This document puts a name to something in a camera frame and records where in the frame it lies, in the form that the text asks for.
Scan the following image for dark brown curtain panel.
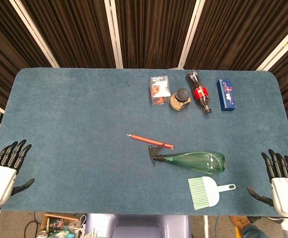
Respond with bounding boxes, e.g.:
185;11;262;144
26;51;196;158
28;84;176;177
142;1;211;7
115;0;199;69
22;0;117;68
0;0;53;110
185;0;288;70

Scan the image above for clear plastic box red items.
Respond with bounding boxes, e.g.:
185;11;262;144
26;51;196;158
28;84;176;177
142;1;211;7
150;75;172;106

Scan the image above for cola bottle red label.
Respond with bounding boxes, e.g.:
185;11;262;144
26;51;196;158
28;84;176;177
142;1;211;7
186;69;213;115

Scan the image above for green transparent spray bottle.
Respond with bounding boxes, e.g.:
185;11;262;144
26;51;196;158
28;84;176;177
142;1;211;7
148;143;226;175

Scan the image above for white brush green bristles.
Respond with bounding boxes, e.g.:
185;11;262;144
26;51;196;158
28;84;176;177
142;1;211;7
187;176;236;211

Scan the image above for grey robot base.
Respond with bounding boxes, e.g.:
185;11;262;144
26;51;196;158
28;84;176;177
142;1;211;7
85;213;189;238

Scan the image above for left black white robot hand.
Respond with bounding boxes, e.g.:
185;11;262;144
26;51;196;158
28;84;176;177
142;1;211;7
0;139;35;206

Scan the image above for blue rectangular box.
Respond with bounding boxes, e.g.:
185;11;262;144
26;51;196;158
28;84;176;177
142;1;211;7
216;79;236;112

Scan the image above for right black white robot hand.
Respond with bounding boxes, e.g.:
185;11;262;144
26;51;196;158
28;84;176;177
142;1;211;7
246;148;288;219

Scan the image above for red pen tool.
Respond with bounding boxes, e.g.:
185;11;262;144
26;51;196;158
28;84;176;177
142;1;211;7
126;133;174;150

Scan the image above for blue felt table cover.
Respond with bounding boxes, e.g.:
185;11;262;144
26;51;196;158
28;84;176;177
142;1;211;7
0;68;288;216

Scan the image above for black floor cable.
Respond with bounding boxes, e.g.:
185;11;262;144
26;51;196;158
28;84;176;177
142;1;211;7
24;212;44;238

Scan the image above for round jar black lid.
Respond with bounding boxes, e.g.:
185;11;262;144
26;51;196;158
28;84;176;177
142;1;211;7
169;88;192;111

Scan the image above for cardboard box with clutter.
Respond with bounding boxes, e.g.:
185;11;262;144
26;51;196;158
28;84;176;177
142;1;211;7
41;213;85;238

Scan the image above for brown shoe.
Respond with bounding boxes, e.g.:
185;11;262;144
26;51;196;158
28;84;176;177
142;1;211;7
230;215;252;233

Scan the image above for white partition post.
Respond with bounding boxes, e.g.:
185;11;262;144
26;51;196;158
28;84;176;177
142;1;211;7
177;0;206;69
9;0;60;68
255;18;288;71
104;0;123;69

